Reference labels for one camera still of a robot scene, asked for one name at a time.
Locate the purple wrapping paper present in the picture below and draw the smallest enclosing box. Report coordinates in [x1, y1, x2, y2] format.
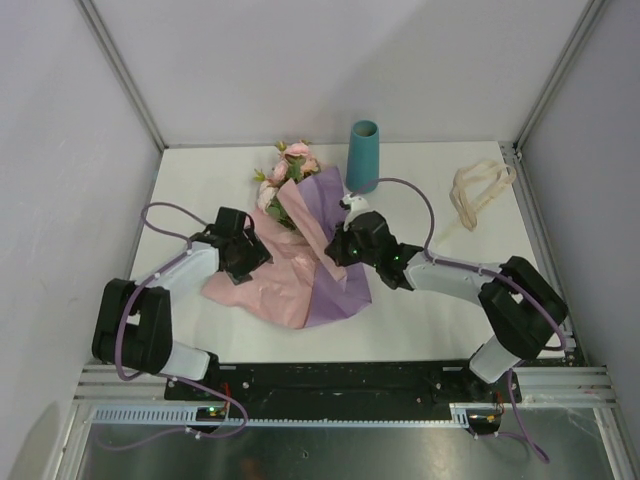
[201, 166, 372, 329]

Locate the pink flower bouquet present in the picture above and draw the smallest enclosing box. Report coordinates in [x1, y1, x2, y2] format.
[253, 140, 322, 232]

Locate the beige ribbon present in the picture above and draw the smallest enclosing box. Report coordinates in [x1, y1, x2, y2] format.
[435, 159, 517, 245]

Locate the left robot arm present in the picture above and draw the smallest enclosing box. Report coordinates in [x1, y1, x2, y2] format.
[91, 202, 272, 400]

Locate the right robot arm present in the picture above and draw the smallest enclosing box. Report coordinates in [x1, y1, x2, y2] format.
[325, 211, 568, 401]

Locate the teal conical vase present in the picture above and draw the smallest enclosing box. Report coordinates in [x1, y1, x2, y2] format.
[345, 120, 380, 193]

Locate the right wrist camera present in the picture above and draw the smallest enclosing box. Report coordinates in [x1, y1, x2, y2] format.
[340, 194, 371, 231]

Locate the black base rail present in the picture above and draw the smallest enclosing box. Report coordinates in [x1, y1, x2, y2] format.
[164, 360, 522, 418]

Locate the white cable duct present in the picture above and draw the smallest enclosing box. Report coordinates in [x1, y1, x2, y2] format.
[92, 404, 498, 428]

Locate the right aluminium table rail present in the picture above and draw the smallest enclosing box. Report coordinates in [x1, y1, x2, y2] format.
[497, 140, 586, 351]

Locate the left aluminium frame post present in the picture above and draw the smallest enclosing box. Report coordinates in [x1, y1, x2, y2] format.
[74, 0, 167, 152]

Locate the aluminium frame post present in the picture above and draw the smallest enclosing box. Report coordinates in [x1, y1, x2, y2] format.
[74, 0, 167, 152]
[512, 0, 610, 151]

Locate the right aluminium frame post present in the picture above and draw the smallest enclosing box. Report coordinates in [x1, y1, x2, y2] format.
[512, 0, 610, 151]

